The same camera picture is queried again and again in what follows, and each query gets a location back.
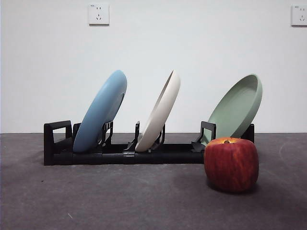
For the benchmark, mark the blue plate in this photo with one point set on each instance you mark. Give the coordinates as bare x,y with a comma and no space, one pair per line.
98,112

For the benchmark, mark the red apple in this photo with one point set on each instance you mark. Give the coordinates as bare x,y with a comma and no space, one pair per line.
231,165

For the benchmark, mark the cream white plate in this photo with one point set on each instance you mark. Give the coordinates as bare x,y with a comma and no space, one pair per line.
159,115

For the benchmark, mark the black plate rack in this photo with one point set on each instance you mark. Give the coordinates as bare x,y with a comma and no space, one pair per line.
120,158

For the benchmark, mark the green plate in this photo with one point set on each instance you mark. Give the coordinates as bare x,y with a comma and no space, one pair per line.
236,107

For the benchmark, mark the white wall socket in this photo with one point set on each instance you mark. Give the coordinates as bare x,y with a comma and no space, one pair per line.
299,15
99,14

